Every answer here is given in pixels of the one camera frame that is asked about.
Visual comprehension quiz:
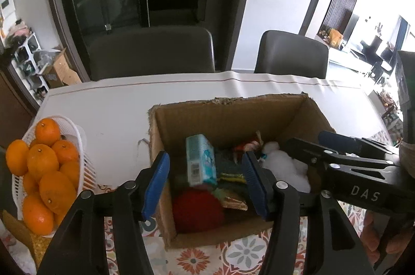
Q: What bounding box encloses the white plush bunny toy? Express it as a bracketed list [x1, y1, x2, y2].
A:
[262, 141, 311, 194]

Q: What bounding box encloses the red green plush toy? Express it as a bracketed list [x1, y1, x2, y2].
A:
[172, 189, 225, 233]

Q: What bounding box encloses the teal tissue pack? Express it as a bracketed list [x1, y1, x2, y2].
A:
[186, 134, 217, 189]

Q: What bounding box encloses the person's right hand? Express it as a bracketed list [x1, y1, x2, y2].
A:
[360, 211, 414, 265]

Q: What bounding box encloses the brown cardboard box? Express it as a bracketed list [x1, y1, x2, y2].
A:
[148, 94, 334, 249]

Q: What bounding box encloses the patterned table cloth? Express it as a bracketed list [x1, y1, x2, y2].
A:
[29, 70, 400, 275]

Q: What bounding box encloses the white tv console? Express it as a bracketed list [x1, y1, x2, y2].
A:
[314, 35, 373, 74]

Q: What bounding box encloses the white plastic fruit basket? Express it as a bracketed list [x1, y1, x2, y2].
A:
[10, 114, 98, 239]

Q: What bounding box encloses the dark chair right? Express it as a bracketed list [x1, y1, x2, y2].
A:
[254, 30, 328, 79]

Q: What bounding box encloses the dark chair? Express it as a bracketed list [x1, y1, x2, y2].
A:
[89, 26, 215, 81]
[254, 30, 328, 79]

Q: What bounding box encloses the orange fruit centre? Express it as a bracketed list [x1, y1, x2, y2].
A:
[27, 144, 60, 182]

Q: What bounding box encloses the orange fruit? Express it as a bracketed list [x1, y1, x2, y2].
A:
[6, 139, 29, 177]
[22, 192, 54, 236]
[35, 118, 61, 146]
[27, 144, 60, 182]

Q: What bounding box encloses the orange fruit top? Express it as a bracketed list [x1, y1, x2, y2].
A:
[35, 118, 61, 146]

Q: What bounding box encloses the orange fruit front left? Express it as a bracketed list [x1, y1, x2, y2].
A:
[22, 192, 54, 236]

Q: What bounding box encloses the yellow woven mat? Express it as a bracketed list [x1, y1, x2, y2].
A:
[1, 210, 51, 269]

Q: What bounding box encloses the dark chair left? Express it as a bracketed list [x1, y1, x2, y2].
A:
[89, 26, 215, 81]

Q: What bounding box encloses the orange fruit left upper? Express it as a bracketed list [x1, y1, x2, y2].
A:
[6, 139, 29, 177]

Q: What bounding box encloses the small floor cardboard box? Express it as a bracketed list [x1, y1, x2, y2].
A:
[39, 48, 82, 88]

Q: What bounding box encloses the white shoe rack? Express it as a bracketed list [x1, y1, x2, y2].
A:
[11, 33, 49, 106]

